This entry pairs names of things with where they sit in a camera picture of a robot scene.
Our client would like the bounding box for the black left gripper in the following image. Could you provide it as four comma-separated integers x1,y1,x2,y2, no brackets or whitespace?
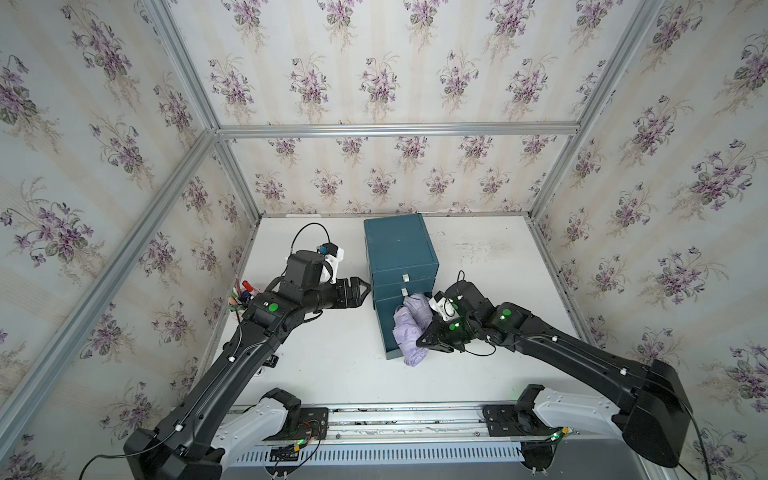
299,275,373,316

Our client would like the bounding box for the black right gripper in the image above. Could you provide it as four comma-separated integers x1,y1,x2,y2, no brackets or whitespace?
411,316,480,353

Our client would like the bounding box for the teal bottom drawer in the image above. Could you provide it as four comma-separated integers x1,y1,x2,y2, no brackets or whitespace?
374,297,405,360

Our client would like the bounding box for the teal drawer cabinet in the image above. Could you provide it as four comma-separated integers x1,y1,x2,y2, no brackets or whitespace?
363,214,439,309

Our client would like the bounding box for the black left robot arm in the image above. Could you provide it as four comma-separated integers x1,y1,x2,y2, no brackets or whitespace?
119,241,371,479

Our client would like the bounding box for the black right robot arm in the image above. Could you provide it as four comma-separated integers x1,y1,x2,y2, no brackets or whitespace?
416,279,700,468

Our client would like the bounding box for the cup of coloured pens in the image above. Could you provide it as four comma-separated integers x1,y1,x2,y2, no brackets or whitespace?
227,279,261,314

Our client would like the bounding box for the white ventilation grille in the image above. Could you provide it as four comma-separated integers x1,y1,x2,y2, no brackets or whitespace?
232,441,523,468

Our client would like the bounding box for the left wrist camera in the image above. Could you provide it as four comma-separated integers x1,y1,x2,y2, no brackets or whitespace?
317,242,344,284

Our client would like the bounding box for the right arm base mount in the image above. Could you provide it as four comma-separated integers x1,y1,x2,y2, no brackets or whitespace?
481,384,565,441

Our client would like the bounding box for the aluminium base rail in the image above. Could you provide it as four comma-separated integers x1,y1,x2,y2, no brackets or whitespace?
167,395,637,448

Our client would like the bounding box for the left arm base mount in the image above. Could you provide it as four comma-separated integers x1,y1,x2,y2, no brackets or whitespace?
262,388,330,442

